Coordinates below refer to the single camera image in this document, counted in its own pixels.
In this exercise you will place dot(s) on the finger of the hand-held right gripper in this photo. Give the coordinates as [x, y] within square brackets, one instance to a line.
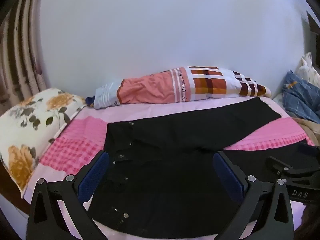
[275, 163]

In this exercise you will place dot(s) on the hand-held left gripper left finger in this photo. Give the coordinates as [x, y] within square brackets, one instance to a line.
[93, 175]

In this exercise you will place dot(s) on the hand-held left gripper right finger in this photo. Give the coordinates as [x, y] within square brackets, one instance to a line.
[228, 175]

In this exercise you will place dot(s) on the black pants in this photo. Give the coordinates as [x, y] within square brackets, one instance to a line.
[162, 155]

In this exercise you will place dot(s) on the person's right forearm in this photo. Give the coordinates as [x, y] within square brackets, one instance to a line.
[312, 222]

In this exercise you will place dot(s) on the pink plaid bed sheet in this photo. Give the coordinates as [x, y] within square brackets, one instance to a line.
[82, 140]

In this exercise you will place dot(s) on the beige cloth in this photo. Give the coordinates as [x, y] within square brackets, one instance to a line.
[310, 130]

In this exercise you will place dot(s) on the blue checked cloth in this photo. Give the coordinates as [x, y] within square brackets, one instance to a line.
[300, 97]

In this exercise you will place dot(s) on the floral pillow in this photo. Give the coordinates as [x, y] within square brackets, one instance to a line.
[37, 130]

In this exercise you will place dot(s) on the dark blue cloth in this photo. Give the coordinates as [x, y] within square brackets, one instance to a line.
[89, 102]

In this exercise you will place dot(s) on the orange plaid folded quilt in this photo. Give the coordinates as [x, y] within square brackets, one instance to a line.
[150, 90]

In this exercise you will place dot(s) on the white crumpled cloth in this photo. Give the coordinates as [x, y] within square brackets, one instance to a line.
[308, 67]

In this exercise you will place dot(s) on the striped curtain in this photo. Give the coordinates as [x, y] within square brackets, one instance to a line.
[20, 55]

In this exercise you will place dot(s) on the brown wooden cabinet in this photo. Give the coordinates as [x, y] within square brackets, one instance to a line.
[313, 22]

